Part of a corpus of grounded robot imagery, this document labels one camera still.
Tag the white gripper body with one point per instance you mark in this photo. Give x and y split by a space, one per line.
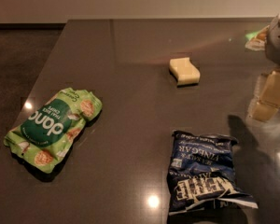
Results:
278 42

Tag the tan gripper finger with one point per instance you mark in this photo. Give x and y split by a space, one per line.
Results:
256 40

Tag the yellow sponge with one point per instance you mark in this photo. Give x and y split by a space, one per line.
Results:
184 71

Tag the blue kettle chips bag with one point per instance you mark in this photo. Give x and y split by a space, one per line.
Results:
201 174

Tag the green rice chips bag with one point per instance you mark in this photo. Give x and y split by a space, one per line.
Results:
45 138

